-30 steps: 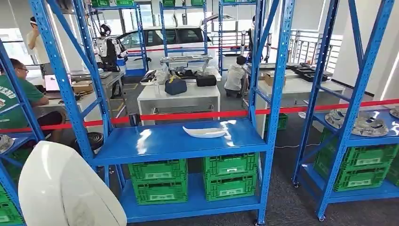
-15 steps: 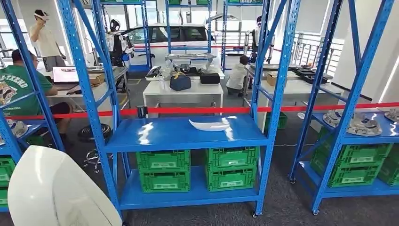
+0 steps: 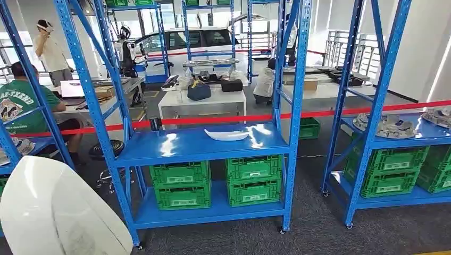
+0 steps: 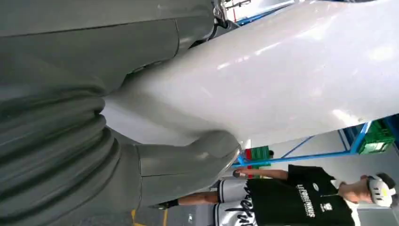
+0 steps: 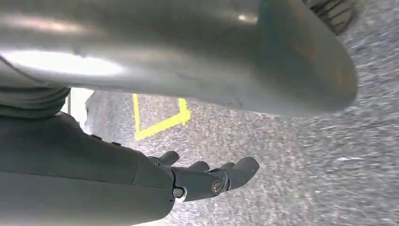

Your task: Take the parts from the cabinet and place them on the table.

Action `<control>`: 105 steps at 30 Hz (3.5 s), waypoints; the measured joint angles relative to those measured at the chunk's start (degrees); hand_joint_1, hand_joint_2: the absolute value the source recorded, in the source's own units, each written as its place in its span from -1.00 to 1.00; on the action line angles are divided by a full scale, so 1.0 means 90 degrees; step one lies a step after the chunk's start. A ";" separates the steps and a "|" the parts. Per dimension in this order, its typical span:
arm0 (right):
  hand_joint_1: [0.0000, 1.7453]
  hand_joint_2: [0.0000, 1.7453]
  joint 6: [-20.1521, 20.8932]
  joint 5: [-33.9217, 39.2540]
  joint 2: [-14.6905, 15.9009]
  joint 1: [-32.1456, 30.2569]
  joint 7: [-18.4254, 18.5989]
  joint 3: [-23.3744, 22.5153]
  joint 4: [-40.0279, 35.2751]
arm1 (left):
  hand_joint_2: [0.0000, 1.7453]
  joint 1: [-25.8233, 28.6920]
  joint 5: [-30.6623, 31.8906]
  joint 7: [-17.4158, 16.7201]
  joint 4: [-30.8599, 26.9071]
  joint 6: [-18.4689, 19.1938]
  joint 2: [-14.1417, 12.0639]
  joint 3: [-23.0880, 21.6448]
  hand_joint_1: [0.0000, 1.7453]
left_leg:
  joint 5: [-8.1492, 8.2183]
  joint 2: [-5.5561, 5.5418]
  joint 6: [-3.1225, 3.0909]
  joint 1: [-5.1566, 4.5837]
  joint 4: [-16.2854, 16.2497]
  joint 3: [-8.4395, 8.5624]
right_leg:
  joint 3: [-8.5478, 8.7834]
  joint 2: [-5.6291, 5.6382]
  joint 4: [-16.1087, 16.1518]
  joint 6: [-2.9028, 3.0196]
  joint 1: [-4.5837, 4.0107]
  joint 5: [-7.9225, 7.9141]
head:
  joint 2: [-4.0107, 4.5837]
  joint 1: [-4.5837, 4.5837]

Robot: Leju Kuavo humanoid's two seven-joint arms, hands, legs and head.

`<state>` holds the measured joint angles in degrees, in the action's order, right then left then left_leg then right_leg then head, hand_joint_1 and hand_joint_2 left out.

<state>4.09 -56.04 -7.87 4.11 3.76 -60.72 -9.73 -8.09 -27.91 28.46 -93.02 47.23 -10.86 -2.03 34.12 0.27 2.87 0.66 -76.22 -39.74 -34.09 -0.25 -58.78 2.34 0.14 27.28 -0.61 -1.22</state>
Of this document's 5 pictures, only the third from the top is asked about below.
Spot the white curved plastic part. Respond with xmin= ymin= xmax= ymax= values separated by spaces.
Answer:
xmin=204 ymin=128 xmax=251 ymax=142

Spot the red barrier belt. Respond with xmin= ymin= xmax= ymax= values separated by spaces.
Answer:
xmin=10 ymin=100 xmax=451 ymax=139

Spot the blue metal shelf rack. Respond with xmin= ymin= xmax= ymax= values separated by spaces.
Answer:
xmin=320 ymin=0 xmax=451 ymax=230
xmin=105 ymin=0 xmax=171 ymax=84
xmin=53 ymin=0 xmax=313 ymax=249
xmin=246 ymin=0 xmax=283 ymax=84
xmin=181 ymin=0 xmax=236 ymax=71
xmin=0 ymin=0 xmax=77 ymax=239

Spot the white table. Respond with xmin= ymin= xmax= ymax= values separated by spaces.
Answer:
xmin=157 ymin=87 xmax=247 ymax=130

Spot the black case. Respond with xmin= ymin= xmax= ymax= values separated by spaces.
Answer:
xmin=220 ymin=79 xmax=244 ymax=94

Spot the dark blue bag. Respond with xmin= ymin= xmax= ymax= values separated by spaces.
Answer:
xmin=187 ymin=79 xmax=212 ymax=102

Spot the green plastic crate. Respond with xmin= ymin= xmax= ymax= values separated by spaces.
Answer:
xmin=421 ymin=143 xmax=451 ymax=171
xmin=149 ymin=160 xmax=211 ymax=189
xmin=415 ymin=164 xmax=451 ymax=194
xmin=299 ymin=117 xmax=322 ymax=140
xmin=227 ymin=178 xmax=283 ymax=208
xmin=225 ymin=155 xmax=283 ymax=184
xmin=153 ymin=182 xmax=212 ymax=211
xmin=343 ymin=160 xmax=421 ymax=199
xmin=0 ymin=175 xmax=10 ymax=199
xmin=348 ymin=140 xmax=430 ymax=177

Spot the crouching person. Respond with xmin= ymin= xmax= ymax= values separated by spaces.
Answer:
xmin=252 ymin=58 xmax=278 ymax=106

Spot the black tablet device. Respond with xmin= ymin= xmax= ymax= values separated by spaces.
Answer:
xmin=161 ymin=74 xmax=180 ymax=89

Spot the white car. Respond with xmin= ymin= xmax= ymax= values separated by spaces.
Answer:
xmin=133 ymin=27 xmax=248 ymax=77

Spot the steel desk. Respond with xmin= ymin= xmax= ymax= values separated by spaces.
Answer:
xmin=52 ymin=76 xmax=146 ymax=122

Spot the pale steel bench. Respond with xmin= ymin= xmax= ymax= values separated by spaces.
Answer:
xmin=281 ymin=66 xmax=376 ymax=108

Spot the black round stool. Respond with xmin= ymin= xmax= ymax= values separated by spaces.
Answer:
xmin=88 ymin=139 xmax=135 ymax=193

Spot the black and white humanoid robot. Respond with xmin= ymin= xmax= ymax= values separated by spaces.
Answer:
xmin=118 ymin=25 xmax=149 ymax=79

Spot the black tray stack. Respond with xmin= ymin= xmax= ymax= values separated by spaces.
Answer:
xmin=327 ymin=67 xmax=366 ymax=87

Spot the white metal railing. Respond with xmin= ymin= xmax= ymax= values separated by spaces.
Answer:
xmin=322 ymin=29 xmax=383 ymax=81

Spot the open laptop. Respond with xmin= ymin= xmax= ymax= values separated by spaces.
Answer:
xmin=59 ymin=80 xmax=88 ymax=106

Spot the grey metal car part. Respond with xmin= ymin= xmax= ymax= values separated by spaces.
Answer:
xmin=420 ymin=107 xmax=451 ymax=130
xmin=352 ymin=113 xmax=417 ymax=139
xmin=0 ymin=137 xmax=36 ymax=167

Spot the standing person with headset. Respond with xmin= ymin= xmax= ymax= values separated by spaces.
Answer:
xmin=33 ymin=19 xmax=75 ymax=88

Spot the seated person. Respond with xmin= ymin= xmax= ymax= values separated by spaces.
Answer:
xmin=0 ymin=61 xmax=86 ymax=165

